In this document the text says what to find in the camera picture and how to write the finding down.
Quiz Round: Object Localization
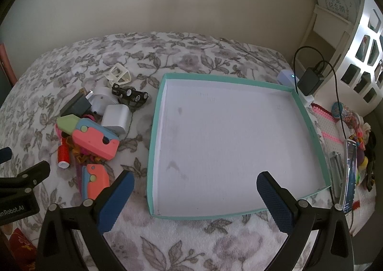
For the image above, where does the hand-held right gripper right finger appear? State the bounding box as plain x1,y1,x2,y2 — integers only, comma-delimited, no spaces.
256,171,355,271

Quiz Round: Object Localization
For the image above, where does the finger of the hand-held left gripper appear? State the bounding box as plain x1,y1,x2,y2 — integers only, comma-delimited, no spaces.
0,147,13,165
0,161,51,198

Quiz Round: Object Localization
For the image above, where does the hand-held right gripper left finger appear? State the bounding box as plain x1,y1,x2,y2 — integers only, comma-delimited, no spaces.
35,170,136,271

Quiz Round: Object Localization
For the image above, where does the small pastel folding toy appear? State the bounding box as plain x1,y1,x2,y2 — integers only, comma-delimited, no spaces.
81,164,110,200

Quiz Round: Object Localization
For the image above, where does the small red bottle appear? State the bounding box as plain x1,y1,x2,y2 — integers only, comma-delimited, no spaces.
57,138,71,169

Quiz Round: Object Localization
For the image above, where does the orange puppy toy figure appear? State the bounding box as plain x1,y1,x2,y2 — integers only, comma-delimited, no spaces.
65,136,104,165

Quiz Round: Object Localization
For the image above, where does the large pastel folding toy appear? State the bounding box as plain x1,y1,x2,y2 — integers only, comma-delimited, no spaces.
56,114,119,160

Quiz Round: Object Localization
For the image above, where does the teal cardboard box tray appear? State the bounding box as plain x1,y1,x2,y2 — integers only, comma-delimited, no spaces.
146,73,332,219

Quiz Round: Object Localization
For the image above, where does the white square charger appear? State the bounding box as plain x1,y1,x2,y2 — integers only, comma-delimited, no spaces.
101,105,132,135

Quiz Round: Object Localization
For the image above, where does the black rectangular box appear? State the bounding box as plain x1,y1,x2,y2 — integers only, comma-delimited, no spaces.
61,89,92,117

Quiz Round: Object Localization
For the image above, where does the white round plug adapter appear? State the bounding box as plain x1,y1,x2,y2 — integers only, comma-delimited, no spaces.
87,87,117,116

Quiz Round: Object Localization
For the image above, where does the black toy car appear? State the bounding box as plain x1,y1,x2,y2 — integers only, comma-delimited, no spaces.
112,84,149,107

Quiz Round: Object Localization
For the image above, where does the white hair claw clip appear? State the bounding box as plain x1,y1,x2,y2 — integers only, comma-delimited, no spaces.
105,62,132,85

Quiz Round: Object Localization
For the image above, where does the red patterned cloth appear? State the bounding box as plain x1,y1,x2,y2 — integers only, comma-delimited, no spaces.
6,227,38,271

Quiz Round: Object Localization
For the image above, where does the smartphone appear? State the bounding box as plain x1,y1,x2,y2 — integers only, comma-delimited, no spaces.
341,138,358,214

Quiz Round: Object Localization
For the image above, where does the white knitted cloth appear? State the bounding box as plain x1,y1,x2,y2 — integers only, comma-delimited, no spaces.
350,190,377,230

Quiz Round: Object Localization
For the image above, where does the white power strip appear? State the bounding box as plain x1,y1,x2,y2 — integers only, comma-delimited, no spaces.
295,91,315,108

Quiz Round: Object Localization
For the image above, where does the pile of colourful trinkets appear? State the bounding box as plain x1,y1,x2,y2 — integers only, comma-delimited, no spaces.
341,106,372,170

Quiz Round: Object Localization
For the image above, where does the round teal badge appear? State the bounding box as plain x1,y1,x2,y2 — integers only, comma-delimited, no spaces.
332,102,346,117

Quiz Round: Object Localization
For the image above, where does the white device with blue light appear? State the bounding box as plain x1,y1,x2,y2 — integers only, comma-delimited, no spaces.
277,70,300,87

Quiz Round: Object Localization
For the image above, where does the brown wooden frame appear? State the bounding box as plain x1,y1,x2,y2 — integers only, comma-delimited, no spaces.
0,43,17,89

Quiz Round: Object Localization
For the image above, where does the black power adapter with cable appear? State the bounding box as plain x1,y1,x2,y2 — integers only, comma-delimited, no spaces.
293,46,356,224

